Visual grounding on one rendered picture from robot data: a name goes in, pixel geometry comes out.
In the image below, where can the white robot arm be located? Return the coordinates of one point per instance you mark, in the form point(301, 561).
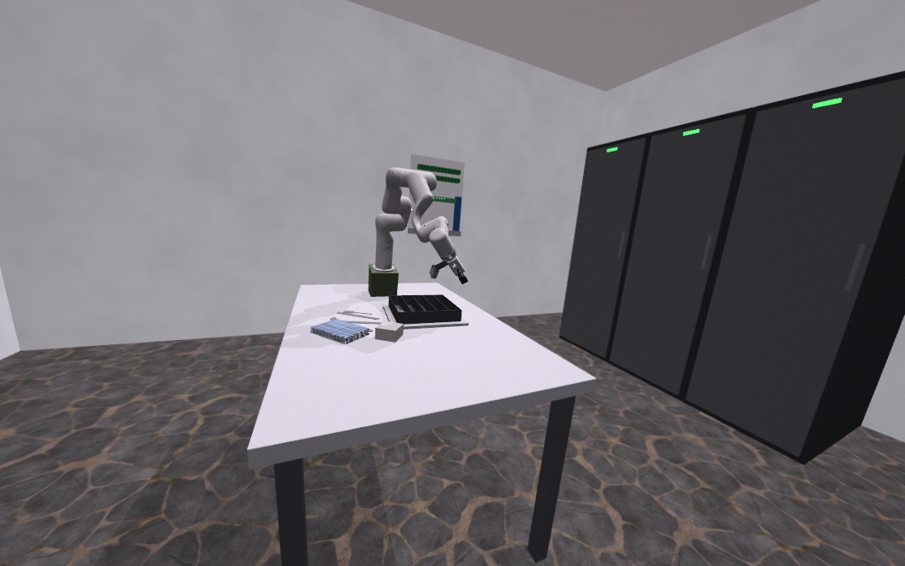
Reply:
point(397, 211)

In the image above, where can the blue and white checkered towel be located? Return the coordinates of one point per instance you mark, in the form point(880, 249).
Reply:
point(340, 331)

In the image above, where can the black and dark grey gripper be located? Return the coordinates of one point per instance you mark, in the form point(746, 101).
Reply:
point(457, 269)

